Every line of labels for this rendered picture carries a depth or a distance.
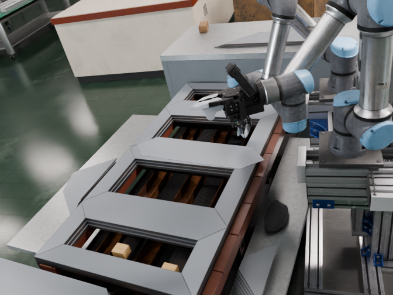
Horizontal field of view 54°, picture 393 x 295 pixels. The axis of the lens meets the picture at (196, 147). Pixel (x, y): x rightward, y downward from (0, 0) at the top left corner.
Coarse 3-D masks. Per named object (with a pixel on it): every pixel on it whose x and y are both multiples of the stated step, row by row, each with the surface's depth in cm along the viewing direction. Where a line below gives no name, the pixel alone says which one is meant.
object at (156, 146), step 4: (156, 140) 216; (160, 140) 215; (164, 140) 214; (152, 144) 214; (156, 144) 213; (160, 144) 212; (164, 144) 211; (148, 148) 211; (152, 148) 210; (156, 148) 209; (160, 148) 209; (144, 152) 208; (148, 152) 208; (152, 152) 207; (156, 152) 206; (148, 156) 204; (152, 156) 204
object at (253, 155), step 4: (252, 148) 192; (252, 152) 189; (256, 152) 189; (248, 156) 187; (252, 156) 187; (256, 156) 186; (244, 160) 185; (248, 160) 185; (252, 160) 184; (256, 160) 183; (244, 164) 182; (248, 164) 182; (240, 168) 181
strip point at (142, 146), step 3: (153, 138) 218; (156, 138) 218; (144, 141) 218; (147, 141) 217; (150, 141) 216; (153, 141) 216; (138, 144) 216; (141, 144) 216; (144, 144) 215; (147, 144) 215; (150, 144) 214; (138, 147) 213; (141, 147) 213; (144, 147) 212; (147, 147) 212; (141, 150) 210; (144, 150) 210; (141, 153) 208
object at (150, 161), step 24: (192, 96) 259; (168, 120) 235; (192, 120) 232; (216, 120) 225; (168, 168) 197; (192, 168) 191; (216, 168) 186; (72, 240) 166; (168, 240) 156; (192, 240) 151; (48, 264) 159; (144, 288) 137
